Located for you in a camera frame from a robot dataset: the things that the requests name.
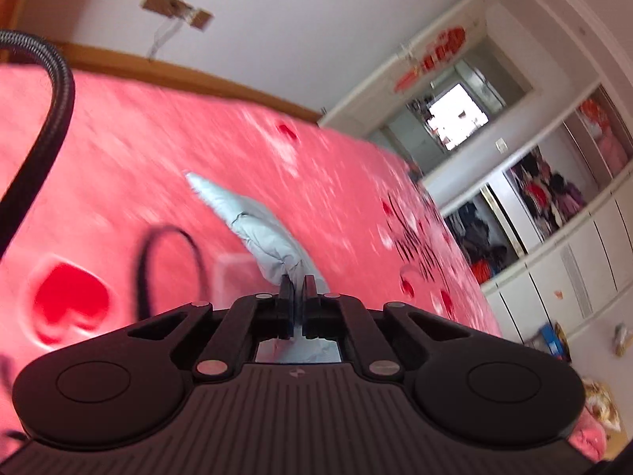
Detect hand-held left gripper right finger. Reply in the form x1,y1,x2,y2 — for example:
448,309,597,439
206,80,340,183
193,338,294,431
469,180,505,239
301,274,470,382

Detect wooden bed rail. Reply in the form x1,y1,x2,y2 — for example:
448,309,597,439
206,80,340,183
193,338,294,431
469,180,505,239
49,42,324,124

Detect pink and orange clothes pile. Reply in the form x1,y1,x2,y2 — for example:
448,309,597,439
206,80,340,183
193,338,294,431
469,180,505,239
576,99,631,176

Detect long wall socket plate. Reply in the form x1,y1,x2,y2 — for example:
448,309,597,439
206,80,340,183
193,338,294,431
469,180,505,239
141,0,191,17

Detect red heart printed blanket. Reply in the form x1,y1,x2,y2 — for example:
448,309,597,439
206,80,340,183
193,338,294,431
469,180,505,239
0,64,505,456

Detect blue box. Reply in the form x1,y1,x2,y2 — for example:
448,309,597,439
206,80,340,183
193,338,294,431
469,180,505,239
536,324,565,357

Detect thin wall cable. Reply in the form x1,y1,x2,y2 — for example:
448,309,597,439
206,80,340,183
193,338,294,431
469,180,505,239
147,14,183,60

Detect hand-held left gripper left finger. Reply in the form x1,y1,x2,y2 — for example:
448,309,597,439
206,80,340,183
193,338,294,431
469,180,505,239
123,274,296,383

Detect light blue down jacket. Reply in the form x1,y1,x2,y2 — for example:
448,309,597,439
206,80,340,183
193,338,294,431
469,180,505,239
185,172,342,363

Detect kitchen window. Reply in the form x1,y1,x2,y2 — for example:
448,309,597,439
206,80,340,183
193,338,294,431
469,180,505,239
428,82,490,152

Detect black ribbed cable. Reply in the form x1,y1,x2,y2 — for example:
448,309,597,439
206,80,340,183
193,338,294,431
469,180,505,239
0,30,76,258

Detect pile of folded mixed clothes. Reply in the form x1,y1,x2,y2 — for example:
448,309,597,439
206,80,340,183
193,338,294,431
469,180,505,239
509,146,589,238

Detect red hanging knot decoration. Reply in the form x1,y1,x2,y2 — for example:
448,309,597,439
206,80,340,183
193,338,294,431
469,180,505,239
393,27,468,95

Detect pile of dark clothes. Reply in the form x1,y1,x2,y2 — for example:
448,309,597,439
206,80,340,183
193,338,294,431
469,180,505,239
445,195,522,283

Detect white wardrobe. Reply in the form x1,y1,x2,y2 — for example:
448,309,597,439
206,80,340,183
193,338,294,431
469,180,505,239
425,0,633,372

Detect pink folded quilt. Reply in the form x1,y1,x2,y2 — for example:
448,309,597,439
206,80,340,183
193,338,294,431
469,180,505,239
569,406,608,462

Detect floral pillow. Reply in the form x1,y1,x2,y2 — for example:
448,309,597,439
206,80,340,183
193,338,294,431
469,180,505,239
581,378,621,429

